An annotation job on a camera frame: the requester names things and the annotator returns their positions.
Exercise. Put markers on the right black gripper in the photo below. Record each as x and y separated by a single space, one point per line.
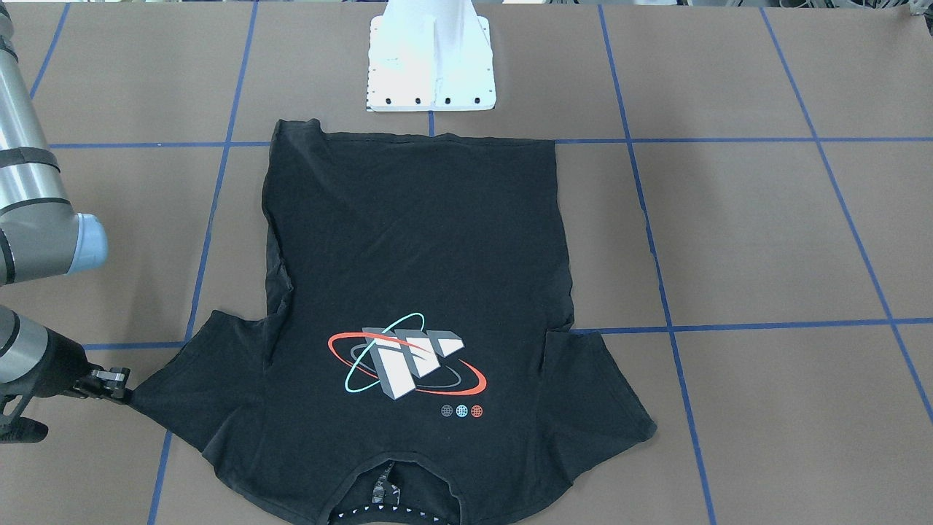
58 362

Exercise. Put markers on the black graphic t-shirt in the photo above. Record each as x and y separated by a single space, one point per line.
416 362

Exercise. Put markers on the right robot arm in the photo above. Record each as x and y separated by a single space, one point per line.
42 236

